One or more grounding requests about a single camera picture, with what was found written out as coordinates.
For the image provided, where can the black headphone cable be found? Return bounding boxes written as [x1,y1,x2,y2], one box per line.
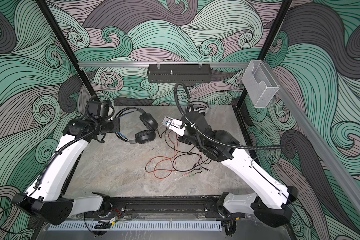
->
[155,127,212,176]

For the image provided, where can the black blue headphones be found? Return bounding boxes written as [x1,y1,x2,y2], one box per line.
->
[113,107,159,145]

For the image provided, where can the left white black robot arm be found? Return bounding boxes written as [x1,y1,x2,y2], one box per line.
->
[12,97,120,226]

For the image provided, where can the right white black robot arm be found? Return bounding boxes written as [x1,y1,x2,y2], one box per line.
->
[174,83,298,228]

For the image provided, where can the white black headphones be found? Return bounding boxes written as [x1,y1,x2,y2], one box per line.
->
[190,101,209,116]

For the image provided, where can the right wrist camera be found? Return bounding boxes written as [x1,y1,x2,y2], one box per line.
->
[162,117,185,136]

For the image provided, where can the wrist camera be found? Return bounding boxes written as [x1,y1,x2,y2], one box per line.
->
[162,117,185,136]
[87,101,115,119]

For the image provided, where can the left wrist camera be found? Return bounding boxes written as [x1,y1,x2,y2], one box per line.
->
[87,101,115,119]

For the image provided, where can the red headphone cable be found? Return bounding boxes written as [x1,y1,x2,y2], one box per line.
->
[144,131,204,180]

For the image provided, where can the black perforated wall tray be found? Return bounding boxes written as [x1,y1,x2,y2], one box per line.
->
[147,64,212,85]

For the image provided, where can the aluminium rail back wall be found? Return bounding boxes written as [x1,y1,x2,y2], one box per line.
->
[78,61,249,69]

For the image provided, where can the aluminium rail wall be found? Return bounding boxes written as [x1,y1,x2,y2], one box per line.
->
[262,62,360,215]
[78,61,249,69]

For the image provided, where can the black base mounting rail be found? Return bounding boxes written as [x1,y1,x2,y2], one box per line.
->
[44,196,286,218]

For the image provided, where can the clear plastic wall bin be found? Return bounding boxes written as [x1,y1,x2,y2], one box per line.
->
[242,60,280,108]

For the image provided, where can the black frame post left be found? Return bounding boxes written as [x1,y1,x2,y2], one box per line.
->
[35,0,100,102]

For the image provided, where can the black frame post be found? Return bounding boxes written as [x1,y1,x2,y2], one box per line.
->
[237,1,292,109]
[35,0,100,102]

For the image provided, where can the white slotted cable duct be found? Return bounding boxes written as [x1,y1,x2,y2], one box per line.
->
[48,220,223,232]

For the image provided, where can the black frame post right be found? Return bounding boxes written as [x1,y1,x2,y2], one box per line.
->
[237,1,292,109]

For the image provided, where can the aluminium rail right wall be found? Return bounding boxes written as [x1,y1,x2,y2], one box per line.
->
[262,62,360,215]

